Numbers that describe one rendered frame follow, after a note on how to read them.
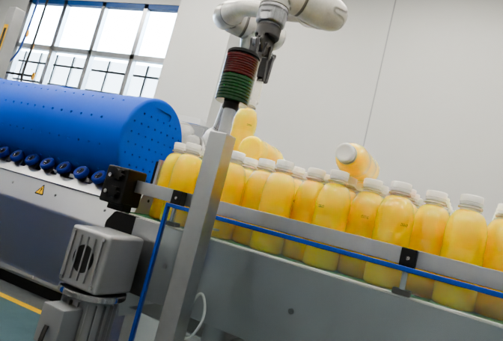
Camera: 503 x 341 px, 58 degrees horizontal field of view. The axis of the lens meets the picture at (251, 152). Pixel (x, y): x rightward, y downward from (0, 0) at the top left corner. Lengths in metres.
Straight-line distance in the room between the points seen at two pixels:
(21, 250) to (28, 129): 0.37
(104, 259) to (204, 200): 0.26
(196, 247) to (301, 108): 3.47
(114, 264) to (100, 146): 0.45
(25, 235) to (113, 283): 0.59
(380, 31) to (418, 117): 0.88
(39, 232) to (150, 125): 0.45
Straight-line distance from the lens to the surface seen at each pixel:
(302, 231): 0.90
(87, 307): 1.00
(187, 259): 0.81
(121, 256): 0.99
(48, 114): 1.52
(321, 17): 1.45
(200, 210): 0.81
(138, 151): 1.34
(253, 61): 0.84
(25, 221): 1.52
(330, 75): 4.25
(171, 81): 4.52
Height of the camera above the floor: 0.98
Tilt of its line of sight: 7 degrees up
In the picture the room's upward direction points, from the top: 14 degrees clockwise
